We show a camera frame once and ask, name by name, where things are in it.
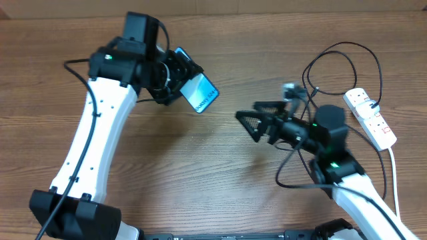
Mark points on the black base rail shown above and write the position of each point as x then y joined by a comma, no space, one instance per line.
286,235

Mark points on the blue Samsung smartphone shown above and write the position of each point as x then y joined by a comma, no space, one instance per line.
196,87

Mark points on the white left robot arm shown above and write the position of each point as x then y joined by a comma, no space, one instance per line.
74,205

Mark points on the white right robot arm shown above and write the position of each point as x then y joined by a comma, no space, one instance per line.
333,169

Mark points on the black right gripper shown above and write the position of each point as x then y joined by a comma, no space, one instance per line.
262,118

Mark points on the white power strip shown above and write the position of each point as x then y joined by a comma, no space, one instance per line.
375,127

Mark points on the white charger plug adapter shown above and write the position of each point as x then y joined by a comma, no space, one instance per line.
366,110

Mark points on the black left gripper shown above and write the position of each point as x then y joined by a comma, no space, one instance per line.
183,69

